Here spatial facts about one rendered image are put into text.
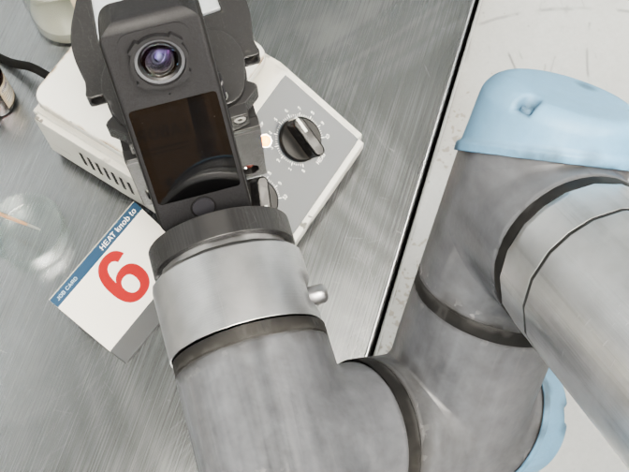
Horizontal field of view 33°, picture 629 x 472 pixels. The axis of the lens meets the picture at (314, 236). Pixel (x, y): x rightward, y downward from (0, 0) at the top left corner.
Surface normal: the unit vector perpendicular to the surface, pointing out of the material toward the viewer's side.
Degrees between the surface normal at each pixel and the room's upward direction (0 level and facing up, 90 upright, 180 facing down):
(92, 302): 40
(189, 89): 59
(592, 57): 0
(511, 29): 0
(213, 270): 6
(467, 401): 45
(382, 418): 31
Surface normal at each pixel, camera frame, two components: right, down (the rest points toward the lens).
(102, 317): 0.51, 0.10
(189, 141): 0.20, 0.60
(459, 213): -0.93, 0.00
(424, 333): -0.81, 0.07
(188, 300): -0.51, -0.17
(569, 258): -0.65, -0.54
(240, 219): 0.30, -0.42
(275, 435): 0.04, -0.37
